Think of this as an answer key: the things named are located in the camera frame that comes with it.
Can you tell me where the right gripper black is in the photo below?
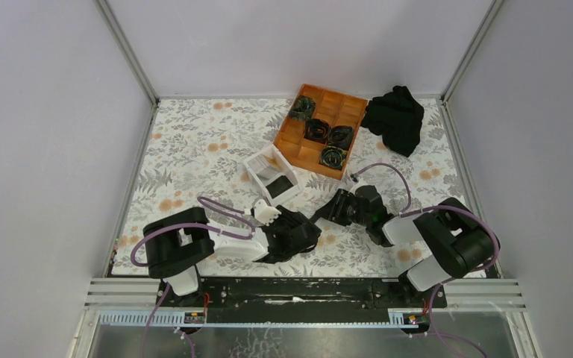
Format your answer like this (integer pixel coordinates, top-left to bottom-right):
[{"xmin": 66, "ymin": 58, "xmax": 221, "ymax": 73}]
[{"xmin": 315, "ymin": 189, "xmax": 371, "ymax": 227}]

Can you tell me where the white plastic card box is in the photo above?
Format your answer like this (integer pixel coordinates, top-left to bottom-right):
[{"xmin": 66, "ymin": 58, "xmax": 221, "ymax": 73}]
[{"xmin": 242, "ymin": 144, "xmax": 304, "ymax": 207}]

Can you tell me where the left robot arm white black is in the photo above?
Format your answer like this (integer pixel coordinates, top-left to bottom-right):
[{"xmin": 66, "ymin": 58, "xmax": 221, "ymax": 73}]
[{"xmin": 131, "ymin": 200, "xmax": 322, "ymax": 307}]

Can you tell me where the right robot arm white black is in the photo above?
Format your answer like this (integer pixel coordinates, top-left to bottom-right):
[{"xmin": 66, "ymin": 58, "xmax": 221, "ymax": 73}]
[{"xmin": 311, "ymin": 185, "xmax": 500, "ymax": 307}]

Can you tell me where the black card in box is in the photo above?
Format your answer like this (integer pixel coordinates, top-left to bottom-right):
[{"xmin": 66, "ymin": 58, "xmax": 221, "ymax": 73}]
[{"xmin": 266, "ymin": 175, "xmax": 294, "ymax": 198}]

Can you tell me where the dark rolled item bottom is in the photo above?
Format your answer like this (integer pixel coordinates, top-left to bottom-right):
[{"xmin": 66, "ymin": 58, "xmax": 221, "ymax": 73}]
[{"xmin": 319, "ymin": 146, "xmax": 348, "ymax": 170}]

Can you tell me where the dark rolled item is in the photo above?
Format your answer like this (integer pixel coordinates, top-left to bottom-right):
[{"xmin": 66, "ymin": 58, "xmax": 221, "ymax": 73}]
[
  {"xmin": 319, "ymin": 146, "xmax": 348, "ymax": 170},
  {"xmin": 288, "ymin": 95, "xmax": 316, "ymax": 122},
  {"xmin": 304, "ymin": 119, "xmax": 331, "ymax": 144},
  {"xmin": 327, "ymin": 125, "xmax": 354, "ymax": 151}
]

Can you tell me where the dark rolled item right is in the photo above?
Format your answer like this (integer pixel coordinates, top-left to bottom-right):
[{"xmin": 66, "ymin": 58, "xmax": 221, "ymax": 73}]
[{"xmin": 327, "ymin": 125, "xmax": 354, "ymax": 151}]

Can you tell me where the dark rolled item middle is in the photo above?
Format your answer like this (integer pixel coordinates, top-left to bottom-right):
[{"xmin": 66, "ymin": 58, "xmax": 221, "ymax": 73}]
[{"xmin": 304, "ymin": 119, "xmax": 331, "ymax": 144}]

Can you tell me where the black crumpled cloth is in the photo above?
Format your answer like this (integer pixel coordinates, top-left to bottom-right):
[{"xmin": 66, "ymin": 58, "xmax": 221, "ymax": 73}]
[{"xmin": 360, "ymin": 85, "xmax": 425, "ymax": 157}]

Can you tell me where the orange compartment tray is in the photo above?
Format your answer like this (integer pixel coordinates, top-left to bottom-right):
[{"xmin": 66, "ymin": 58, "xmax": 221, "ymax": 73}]
[{"xmin": 273, "ymin": 84, "xmax": 368, "ymax": 180}]

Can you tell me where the dark rolled item top left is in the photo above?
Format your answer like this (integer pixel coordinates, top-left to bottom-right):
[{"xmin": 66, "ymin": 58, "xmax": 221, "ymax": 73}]
[{"xmin": 288, "ymin": 95, "xmax": 316, "ymax": 122}]

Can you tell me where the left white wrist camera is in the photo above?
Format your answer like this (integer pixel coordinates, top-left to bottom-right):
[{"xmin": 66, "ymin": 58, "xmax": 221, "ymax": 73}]
[{"xmin": 250, "ymin": 199, "xmax": 281, "ymax": 226}]

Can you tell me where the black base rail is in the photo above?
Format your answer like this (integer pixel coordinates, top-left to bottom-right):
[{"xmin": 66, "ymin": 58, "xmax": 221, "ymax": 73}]
[{"xmin": 157, "ymin": 277, "xmax": 448, "ymax": 322}]

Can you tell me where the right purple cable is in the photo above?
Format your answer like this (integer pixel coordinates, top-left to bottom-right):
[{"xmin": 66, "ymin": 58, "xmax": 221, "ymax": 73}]
[{"xmin": 348, "ymin": 162, "xmax": 502, "ymax": 358}]

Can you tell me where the slotted cable duct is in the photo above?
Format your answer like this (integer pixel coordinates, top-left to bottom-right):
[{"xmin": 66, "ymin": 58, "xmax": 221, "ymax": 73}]
[{"xmin": 98, "ymin": 310, "xmax": 419, "ymax": 329}]

